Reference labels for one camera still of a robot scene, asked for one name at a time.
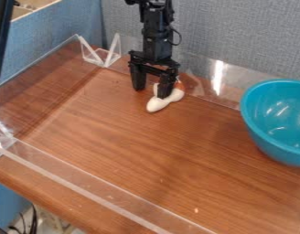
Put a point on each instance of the white plush mushroom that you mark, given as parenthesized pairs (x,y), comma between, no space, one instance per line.
(156,103)

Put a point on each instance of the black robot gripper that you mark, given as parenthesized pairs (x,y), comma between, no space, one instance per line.
(153,60)

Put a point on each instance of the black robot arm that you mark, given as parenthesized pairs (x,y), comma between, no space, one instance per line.
(156,15)

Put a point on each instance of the clear acrylic left bracket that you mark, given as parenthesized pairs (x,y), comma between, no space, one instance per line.
(7,139)

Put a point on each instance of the wooden shelf unit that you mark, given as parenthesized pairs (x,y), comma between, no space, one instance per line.
(25,7)

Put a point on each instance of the clear acrylic front barrier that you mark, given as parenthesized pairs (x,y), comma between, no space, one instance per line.
(151,216)

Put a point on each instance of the clear acrylic barrier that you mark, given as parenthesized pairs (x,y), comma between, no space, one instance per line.
(215,80)
(151,216)

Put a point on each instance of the clear acrylic back barrier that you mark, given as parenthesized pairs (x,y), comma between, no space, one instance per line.
(215,80)

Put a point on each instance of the blue plastic bowl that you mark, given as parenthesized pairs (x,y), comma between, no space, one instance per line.
(270,109)

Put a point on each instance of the dark vertical foreground post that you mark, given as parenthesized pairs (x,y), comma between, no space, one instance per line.
(5,17)

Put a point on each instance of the clear acrylic corner bracket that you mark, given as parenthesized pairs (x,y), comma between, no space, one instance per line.
(99,56)

